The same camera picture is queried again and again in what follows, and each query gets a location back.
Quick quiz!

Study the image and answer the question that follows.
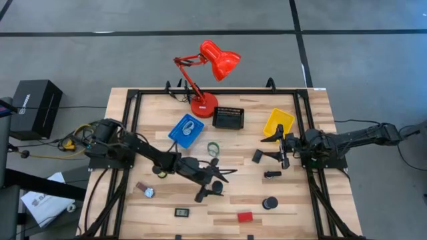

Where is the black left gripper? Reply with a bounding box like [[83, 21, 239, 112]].
[[175, 155, 230, 203]]

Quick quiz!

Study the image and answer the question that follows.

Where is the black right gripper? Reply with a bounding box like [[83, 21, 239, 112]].
[[260, 123, 303, 170]]

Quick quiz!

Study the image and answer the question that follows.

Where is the yellow plastic basket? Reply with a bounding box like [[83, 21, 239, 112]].
[[262, 107, 296, 138]]

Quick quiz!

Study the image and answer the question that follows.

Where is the green tape roll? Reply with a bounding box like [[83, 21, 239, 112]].
[[207, 141, 220, 157]]

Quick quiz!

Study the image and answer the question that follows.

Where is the black-lidded jar yellow base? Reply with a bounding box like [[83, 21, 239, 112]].
[[152, 165, 167, 179]]

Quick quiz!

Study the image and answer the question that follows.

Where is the black-lidded jar dark base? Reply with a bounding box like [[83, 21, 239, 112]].
[[262, 196, 279, 211]]

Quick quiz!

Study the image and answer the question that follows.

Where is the wristwatch with brown strap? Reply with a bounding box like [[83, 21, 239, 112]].
[[135, 181, 155, 199]]

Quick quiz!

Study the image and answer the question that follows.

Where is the black plastic basket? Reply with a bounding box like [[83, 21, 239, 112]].
[[211, 106, 245, 131]]

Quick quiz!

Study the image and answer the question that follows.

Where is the blue plastic basket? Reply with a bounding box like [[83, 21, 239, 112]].
[[167, 113, 205, 149]]

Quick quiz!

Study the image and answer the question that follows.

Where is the red desk lamp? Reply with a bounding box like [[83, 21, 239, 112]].
[[173, 39, 242, 119]]

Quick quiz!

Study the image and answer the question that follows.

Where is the white paper bag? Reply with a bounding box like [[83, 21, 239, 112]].
[[20, 172, 76, 229]]

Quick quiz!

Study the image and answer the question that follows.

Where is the black slanted beam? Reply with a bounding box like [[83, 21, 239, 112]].
[[3, 168, 87, 201]]

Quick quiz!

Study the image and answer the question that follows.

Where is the black box white print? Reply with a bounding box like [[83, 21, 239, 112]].
[[9, 79, 63, 140]]

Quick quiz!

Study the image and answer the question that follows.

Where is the black aluminium table frame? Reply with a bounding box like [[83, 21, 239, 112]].
[[78, 87, 368, 240]]

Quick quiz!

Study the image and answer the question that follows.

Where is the black lamp cable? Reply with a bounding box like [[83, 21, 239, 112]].
[[169, 90, 191, 103]]

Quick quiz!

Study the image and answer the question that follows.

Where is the yellow cable bundle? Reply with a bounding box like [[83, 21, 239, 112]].
[[28, 123, 96, 160]]

